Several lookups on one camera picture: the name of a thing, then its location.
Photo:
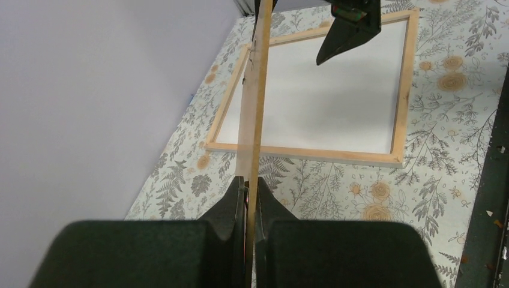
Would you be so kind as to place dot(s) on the brown cardboard backing board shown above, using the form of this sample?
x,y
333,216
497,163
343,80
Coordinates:
x,y
250,125

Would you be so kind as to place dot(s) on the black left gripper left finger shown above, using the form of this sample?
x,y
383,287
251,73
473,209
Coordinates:
x,y
205,252

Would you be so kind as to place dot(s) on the floral patterned table mat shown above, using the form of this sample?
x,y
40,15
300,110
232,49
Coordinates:
x,y
459,69

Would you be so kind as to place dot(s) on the light wooden picture frame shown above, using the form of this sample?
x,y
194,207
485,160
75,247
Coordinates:
x,y
395,157

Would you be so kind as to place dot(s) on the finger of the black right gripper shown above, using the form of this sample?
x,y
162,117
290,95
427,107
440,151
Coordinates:
x,y
355,23

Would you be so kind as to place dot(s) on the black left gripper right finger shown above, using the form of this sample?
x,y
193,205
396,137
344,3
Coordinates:
x,y
290,252

